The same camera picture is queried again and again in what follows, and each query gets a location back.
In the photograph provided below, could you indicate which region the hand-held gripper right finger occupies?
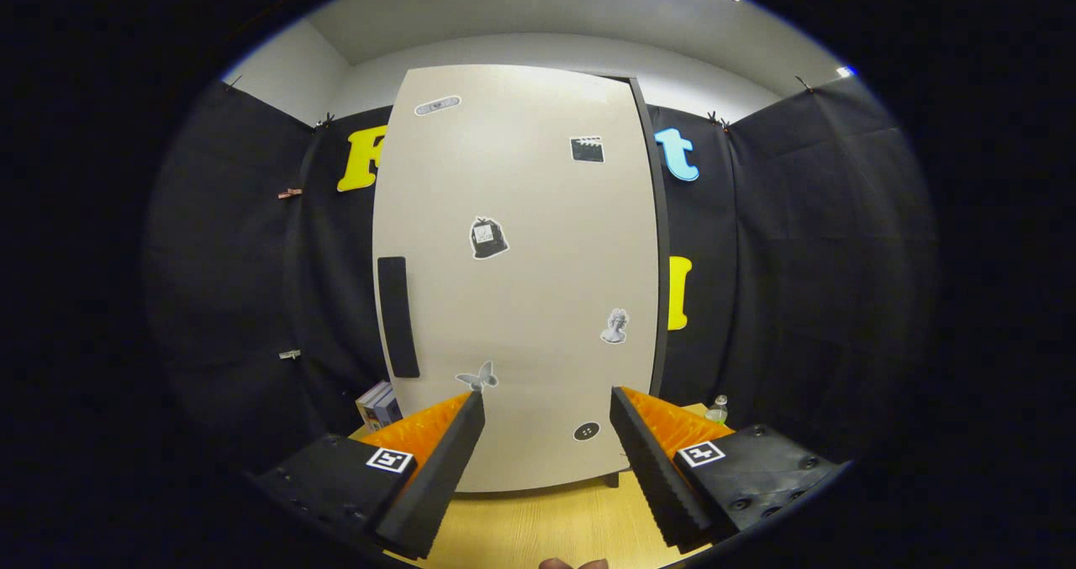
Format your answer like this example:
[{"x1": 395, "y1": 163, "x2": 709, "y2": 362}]
[{"x1": 609, "y1": 386, "x2": 844, "y2": 553}]

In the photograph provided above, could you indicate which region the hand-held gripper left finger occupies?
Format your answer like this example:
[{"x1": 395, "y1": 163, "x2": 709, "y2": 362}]
[{"x1": 252, "y1": 390, "x2": 487, "y2": 560}]

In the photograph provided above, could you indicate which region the grey shoe cabinet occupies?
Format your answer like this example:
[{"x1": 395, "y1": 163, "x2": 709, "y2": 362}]
[{"x1": 605, "y1": 76, "x2": 671, "y2": 487}]

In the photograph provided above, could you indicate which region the white book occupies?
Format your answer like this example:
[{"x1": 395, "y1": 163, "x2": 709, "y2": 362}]
[{"x1": 356, "y1": 382, "x2": 392, "y2": 431}]

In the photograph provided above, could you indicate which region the black backdrop cloth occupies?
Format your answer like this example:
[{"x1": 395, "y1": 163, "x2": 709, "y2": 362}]
[{"x1": 147, "y1": 73, "x2": 938, "y2": 469}]

